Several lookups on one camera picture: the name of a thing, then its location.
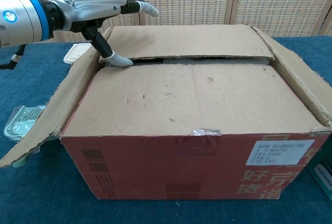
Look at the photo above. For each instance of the woven folding screen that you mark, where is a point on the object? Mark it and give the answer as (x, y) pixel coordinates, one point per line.
(194, 1)

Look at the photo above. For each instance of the teal product carton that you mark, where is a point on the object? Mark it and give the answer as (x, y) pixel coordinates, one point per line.
(323, 180)

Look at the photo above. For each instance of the blue felt table cover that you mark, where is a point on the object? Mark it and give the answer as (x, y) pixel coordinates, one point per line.
(31, 84)

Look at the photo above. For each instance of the beige lidded food container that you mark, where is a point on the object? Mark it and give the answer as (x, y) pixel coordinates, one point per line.
(74, 53)

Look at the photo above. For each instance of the large red cardboard box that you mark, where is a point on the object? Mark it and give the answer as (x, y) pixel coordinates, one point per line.
(181, 99)

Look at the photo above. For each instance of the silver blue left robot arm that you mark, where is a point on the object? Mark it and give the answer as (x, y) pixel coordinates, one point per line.
(20, 19)

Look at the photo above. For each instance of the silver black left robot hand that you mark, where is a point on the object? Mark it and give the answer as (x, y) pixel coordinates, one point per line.
(85, 6)

